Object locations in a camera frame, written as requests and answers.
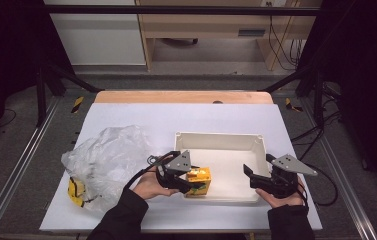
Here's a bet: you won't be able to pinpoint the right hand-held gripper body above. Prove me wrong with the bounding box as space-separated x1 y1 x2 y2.
265 153 319 199

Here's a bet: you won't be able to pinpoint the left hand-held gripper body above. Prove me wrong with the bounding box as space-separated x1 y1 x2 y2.
146 149 193 188

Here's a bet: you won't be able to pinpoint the yellow carton box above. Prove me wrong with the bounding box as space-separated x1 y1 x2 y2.
184 166 212 198

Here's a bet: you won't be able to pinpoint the white plastic tray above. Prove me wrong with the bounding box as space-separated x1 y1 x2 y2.
173 131 272 204

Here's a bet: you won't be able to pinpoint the clear plastic bag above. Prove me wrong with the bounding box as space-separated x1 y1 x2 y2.
60 124 154 213

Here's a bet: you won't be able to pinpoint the person's right hand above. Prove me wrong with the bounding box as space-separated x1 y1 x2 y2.
254 175 307 209

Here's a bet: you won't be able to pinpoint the person's left hand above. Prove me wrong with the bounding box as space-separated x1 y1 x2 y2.
131 165 181 202

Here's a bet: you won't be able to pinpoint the white table sheet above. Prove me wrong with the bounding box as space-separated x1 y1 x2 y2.
39 102 324 233

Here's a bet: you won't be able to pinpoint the yellow black tape piece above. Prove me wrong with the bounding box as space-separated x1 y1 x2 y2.
71 95 85 114
284 97 304 113

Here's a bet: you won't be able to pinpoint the light wooden table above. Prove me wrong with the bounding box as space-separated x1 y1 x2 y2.
94 90 274 105

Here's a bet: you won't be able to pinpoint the black metal stand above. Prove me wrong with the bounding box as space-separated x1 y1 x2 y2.
35 63 104 128
259 64 325 126

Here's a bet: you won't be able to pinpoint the yellow packet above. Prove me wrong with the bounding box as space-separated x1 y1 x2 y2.
67 177 87 208

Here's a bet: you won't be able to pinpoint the light wooden desk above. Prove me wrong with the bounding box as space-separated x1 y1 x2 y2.
135 0 324 72

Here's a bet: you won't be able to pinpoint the dark rectangular desk panel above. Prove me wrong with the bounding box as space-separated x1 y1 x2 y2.
237 29 266 38

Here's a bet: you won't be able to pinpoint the white cabinet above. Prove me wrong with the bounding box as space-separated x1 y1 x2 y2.
42 0 147 67

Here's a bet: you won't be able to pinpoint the black floor cables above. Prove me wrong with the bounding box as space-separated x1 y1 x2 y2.
290 109 342 161

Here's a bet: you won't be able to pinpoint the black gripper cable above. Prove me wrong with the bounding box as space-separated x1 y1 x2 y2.
295 161 339 207
124 154 164 191

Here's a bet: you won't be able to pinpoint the aluminium floor rail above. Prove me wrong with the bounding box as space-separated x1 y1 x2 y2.
300 96 377 240
0 96 62 240

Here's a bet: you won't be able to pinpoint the black hanging cables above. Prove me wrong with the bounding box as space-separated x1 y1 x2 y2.
267 1 305 72

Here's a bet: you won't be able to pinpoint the black horizontal frame bar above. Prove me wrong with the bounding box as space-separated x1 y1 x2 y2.
42 4 322 17

